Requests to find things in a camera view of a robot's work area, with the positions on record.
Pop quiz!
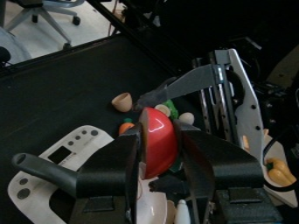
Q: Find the black round knob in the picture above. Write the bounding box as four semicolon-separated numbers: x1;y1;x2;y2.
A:
0;46;12;64

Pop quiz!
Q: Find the grey rounded furniture piece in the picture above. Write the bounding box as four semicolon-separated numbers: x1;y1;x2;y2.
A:
0;27;33;64

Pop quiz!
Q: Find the black frame post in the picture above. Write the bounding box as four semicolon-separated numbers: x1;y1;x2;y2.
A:
85;0;184;80

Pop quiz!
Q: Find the black cable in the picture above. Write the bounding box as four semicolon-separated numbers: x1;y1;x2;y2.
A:
262;125;299;167

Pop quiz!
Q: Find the orange round toy slice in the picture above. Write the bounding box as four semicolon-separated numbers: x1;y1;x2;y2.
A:
240;134;251;152

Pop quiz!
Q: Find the black handled utensil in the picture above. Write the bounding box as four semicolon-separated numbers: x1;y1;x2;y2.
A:
11;152;80;200

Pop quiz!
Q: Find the white plate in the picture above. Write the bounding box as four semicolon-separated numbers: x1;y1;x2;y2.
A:
135;174;169;224

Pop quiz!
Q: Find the yellow orange toy pepper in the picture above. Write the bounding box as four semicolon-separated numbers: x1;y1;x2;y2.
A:
266;157;298;187

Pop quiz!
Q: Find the cream round toy slice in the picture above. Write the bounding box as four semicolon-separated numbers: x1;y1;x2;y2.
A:
153;104;173;117

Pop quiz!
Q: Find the tan round toy piece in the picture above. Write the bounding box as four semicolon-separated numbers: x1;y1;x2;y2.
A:
165;199;177;224

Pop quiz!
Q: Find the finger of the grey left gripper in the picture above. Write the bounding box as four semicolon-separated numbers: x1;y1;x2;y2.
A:
133;64;220;111

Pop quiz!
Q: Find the wooden egg cup half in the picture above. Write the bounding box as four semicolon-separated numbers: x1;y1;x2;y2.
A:
111;92;135;114

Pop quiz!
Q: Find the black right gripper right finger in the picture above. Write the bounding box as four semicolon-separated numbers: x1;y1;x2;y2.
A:
172;119;286;224

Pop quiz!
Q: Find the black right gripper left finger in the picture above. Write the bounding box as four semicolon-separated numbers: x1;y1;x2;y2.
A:
69;123;144;224

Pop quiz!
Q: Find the red toy apple half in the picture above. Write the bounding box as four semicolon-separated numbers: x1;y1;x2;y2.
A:
137;106;180;180

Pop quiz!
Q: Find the grey office chair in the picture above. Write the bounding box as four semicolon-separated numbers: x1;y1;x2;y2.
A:
4;0;87;51

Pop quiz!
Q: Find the orange toy carrot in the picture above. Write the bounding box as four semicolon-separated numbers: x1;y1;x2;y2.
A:
117;117;136;136

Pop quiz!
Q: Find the beige toy egg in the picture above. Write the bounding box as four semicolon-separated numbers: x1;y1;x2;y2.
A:
177;112;195;126

